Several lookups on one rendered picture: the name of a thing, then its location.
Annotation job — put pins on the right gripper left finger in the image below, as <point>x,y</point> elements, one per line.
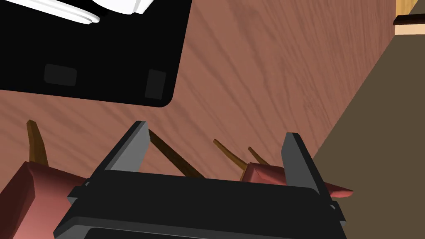
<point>130,152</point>

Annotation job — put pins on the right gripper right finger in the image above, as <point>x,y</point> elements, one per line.
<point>297,162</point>

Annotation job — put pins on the red chair with wooden legs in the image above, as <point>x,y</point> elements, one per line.
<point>43,192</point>

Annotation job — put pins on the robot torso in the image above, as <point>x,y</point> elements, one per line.
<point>99,53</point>

